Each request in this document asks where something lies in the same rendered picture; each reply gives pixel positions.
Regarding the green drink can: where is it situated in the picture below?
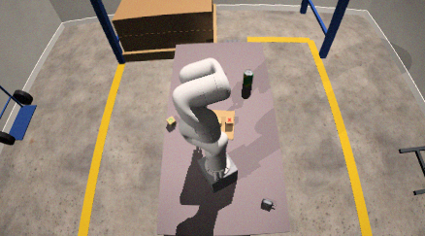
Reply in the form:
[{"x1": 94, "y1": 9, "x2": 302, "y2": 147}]
[{"x1": 243, "y1": 70, "x2": 253, "y2": 87}]

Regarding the tan square mat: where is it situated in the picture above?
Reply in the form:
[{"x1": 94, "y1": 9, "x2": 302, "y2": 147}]
[{"x1": 212, "y1": 110, "x2": 235, "y2": 140}]

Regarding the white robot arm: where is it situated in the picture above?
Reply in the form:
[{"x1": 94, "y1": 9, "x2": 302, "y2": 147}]
[{"x1": 173, "y1": 58, "x2": 231, "y2": 182}]

